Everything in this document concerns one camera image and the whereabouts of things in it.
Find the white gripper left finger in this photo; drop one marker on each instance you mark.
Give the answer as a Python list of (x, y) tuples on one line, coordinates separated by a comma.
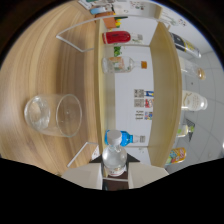
[(83, 176)]

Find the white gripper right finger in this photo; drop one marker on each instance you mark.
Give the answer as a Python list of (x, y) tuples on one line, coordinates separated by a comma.
[(146, 175)]

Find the clear bottle white cap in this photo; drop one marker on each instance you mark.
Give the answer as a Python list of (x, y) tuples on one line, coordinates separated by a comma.
[(114, 158)]

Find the silver soda water can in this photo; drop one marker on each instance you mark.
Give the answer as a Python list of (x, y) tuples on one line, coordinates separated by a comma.
[(185, 45)]

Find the white booklet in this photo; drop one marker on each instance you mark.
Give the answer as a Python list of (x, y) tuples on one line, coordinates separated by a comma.
[(96, 152)]

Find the yellow colourful can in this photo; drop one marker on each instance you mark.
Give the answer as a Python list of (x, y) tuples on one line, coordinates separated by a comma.
[(176, 156)]

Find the blue liquid bottle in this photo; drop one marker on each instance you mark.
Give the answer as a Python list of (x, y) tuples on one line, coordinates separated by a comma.
[(130, 137)]

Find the clear bottle green cap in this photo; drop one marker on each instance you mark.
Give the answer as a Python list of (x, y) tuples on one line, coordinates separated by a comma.
[(182, 130)]

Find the clear drinking glass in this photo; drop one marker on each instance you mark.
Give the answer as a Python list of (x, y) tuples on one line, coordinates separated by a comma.
[(50, 115)]

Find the wooden two-tier shelf rack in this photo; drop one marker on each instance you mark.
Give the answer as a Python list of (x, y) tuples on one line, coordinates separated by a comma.
[(166, 83)]

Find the clear bottle orange cap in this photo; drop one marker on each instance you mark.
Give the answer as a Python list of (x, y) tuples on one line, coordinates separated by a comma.
[(116, 65)]

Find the tall glass jar cork lid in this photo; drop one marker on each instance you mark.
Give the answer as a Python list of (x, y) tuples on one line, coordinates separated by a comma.
[(193, 68)]

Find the green potted plant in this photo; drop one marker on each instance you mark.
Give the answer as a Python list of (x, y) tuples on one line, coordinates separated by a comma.
[(117, 51)]

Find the red liquid bottle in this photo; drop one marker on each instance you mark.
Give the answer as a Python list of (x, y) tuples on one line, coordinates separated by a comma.
[(116, 37)]

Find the small blue white bottle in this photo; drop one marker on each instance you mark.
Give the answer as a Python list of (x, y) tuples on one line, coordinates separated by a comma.
[(96, 10)]

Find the wall posters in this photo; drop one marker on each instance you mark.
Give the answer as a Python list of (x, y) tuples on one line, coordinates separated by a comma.
[(143, 103)]

